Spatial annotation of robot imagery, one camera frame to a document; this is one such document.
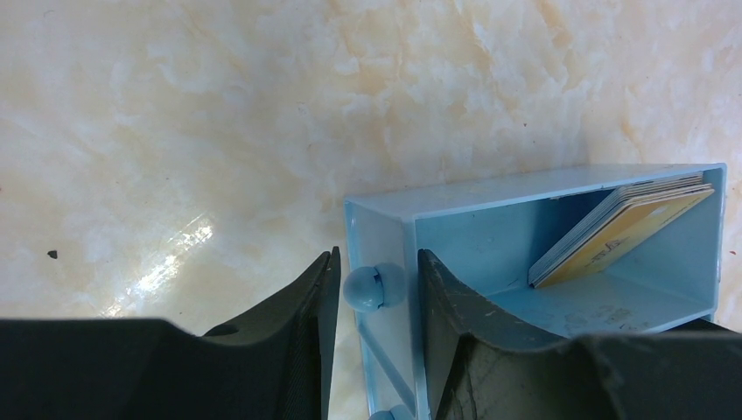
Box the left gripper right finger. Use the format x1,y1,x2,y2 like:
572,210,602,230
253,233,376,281
417,249,574,419

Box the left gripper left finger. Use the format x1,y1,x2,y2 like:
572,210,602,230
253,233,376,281
203,247,341,419

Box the yellow credit card stack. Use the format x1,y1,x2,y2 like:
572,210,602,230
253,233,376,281
528,172,715,289

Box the light blue card box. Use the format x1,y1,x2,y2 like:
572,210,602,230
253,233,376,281
344,163,727,419

